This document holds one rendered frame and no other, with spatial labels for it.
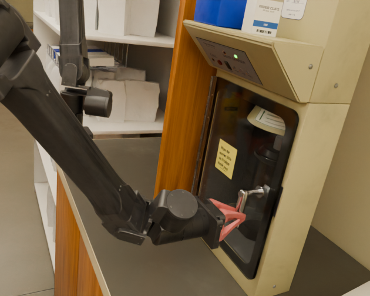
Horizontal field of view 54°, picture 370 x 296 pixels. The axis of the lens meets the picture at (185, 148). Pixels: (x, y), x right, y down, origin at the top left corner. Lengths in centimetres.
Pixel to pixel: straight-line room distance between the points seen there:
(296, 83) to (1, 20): 45
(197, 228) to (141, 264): 27
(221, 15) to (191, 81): 26
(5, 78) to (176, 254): 66
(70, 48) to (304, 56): 55
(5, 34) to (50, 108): 10
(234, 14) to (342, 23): 21
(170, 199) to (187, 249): 40
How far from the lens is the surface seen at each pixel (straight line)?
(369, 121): 114
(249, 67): 72
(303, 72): 66
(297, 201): 79
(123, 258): 95
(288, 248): 86
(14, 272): 237
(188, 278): 92
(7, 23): 48
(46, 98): 49
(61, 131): 51
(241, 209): 77
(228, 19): 77
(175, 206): 61
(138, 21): 196
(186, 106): 98
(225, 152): 88
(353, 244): 122
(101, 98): 92
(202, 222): 71
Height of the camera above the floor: 154
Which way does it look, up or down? 21 degrees down
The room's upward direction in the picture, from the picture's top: 9 degrees clockwise
